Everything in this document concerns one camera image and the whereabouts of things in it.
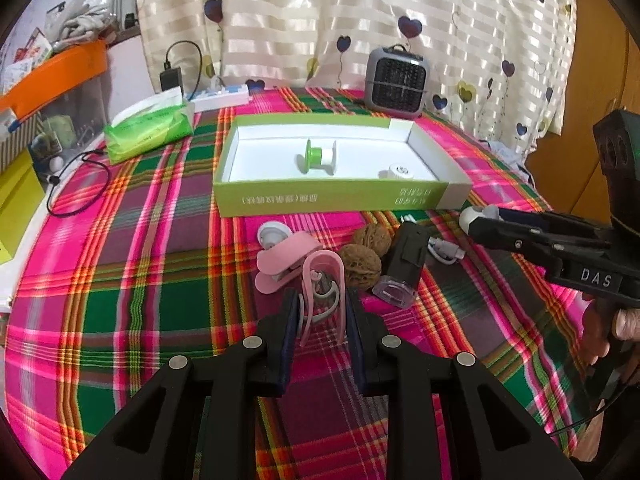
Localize grey mini fan heater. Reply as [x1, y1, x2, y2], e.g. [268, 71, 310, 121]
[363, 44, 431, 119]

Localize brown walnut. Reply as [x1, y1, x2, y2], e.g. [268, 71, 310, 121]
[338, 244, 382, 289]
[352, 223, 392, 258]

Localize lower brown walnut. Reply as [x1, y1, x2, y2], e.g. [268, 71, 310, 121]
[338, 244, 382, 289]

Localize black charger with cable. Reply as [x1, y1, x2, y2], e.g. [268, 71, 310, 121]
[160, 40, 204, 101]

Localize green and white cardboard box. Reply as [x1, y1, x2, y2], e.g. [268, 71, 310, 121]
[214, 113, 472, 217]

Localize plaid tablecloth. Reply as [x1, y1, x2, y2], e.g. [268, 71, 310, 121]
[4, 88, 592, 479]

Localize person's right hand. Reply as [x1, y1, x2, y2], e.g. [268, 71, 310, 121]
[580, 292, 640, 375]

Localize yellow box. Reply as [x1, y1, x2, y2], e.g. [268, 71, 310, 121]
[0, 148, 44, 264]

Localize black cable on table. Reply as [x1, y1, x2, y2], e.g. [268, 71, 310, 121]
[45, 148, 113, 219]

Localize upper brown walnut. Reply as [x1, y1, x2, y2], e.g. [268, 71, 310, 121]
[352, 223, 392, 258]

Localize heart pattern curtain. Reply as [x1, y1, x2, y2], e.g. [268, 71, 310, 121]
[138, 0, 577, 155]

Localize black device with clear cap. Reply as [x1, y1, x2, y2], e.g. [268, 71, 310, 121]
[372, 222, 430, 309]

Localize small white round cap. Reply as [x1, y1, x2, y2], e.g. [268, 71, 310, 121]
[378, 165, 413, 180]

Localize orange lid storage bin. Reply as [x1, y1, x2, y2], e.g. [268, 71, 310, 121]
[1, 40, 108, 148]

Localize striped gift box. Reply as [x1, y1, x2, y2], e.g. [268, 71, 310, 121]
[0, 112, 43, 174]

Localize green tissue pack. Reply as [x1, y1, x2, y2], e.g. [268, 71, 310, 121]
[104, 87, 194, 165]

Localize green and white spool holder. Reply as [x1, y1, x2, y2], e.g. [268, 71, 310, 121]
[297, 139, 337, 176]

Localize wooden wardrobe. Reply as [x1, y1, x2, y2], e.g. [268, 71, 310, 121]
[526, 0, 639, 223]

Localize white usb cable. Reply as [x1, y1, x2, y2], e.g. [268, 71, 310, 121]
[425, 236, 467, 266]

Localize pink clip with white disc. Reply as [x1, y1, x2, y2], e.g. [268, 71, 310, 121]
[255, 221, 322, 295]

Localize pile of white cloth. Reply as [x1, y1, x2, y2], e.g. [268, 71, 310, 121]
[44, 0, 116, 52]

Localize white power strip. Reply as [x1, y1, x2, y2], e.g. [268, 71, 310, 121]
[191, 84, 252, 113]

